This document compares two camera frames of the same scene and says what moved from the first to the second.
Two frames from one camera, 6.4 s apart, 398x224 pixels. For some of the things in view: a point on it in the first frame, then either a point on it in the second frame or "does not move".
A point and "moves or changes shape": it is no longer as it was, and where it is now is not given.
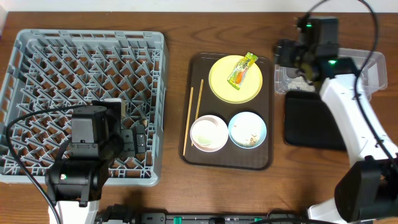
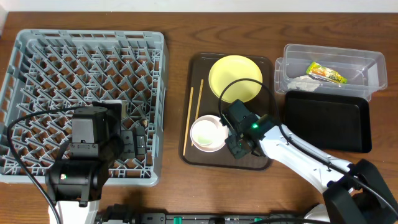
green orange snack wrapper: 238,77 moves or changes shape
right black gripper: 282,50 → 236,151
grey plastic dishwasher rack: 48,68 does not move
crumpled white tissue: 301,83 does not move
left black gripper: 137,142 does not move
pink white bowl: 209,133 does not move
